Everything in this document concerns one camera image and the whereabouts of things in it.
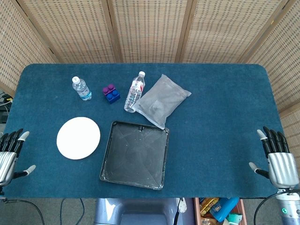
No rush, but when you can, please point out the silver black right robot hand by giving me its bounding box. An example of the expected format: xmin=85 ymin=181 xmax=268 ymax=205
xmin=248 ymin=126 xmax=300 ymax=189

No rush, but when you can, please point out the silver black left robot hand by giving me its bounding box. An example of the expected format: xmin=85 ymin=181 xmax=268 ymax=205
xmin=0 ymin=128 xmax=37 ymax=188

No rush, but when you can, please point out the white round plate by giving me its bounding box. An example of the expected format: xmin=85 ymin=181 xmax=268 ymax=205
xmin=56 ymin=116 xmax=101 ymax=160

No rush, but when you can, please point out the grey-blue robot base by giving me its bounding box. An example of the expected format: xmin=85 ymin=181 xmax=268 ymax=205
xmin=93 ymin=198 xmax=195 ymax=225

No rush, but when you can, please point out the black square tray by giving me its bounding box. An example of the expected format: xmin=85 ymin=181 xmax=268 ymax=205
xmin=99 ymin=120 xmax=170 ymax=190

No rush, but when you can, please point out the woven folding screen panel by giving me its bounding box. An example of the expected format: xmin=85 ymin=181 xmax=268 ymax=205
xmin=16 ymin=0 xmax=122 ymax=64
xmin=239 ymin=0 xmax=300 ymax=113
xmin=107 ymin=0 xmax=195 ymax=63
xmin=279 ymin=106 xmax=300 ymax=154
xmin=175 ymin=0 xmax=293 ymax=64
xmin=0 ymin=0 xmax=59 ymax=97

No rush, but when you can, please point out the black floor equipment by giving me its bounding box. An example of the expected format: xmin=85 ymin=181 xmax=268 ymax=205
xmin=0 ymin=90 xmax=14 ymax=125

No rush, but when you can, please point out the teal packet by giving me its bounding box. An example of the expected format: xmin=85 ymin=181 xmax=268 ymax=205
xmin=225 ymin=212 xmax=242 ymax=225

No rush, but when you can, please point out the blue plastic container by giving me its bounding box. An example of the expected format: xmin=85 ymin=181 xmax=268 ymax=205
xmin=210 ymin=197 xmax=240 ymax=223

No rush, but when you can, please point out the blue table cloth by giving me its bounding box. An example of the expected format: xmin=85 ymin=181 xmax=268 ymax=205
xmin=3 ymin=63 xmax=283 ymax=199

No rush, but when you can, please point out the yellow snack packet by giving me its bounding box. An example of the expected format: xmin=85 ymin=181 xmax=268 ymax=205
xmin=200 ymin=198 xmax=220 ymax=217

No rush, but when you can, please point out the orange storage crate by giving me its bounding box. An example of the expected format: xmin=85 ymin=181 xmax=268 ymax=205
xmin=193 ymin=197 xmax=247 ymax=225

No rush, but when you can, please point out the small blue-label water bottle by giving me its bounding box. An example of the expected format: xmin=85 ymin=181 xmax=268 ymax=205
xmin=71 ymin=76 xmax=92 ymax=101

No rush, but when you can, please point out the blue toy building block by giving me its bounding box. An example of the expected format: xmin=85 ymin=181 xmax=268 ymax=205
xmin=105 ymin=90 xmax=121 ymax=104

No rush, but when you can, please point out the purple toy building block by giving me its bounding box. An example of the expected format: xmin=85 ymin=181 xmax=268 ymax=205
xmin=102 ymin=84 xmax=117 ymax=96

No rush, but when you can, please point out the grey plastic bag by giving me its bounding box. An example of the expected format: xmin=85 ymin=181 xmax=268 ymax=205
xmin=132 ymin=74 xmax=192 ymax=130

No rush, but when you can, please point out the tall red-label water bottle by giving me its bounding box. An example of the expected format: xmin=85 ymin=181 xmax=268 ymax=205
xmin=124 ymin=71 xmax=146 ymax=113

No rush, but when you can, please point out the blue cable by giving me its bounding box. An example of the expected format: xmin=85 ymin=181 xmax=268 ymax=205
xmin=60 ymin=198 xmax=85 ymax=225

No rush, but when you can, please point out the black cable with white tag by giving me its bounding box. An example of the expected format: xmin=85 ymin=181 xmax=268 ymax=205
xmin=172 ymin=198 xmax=188 ymax=225

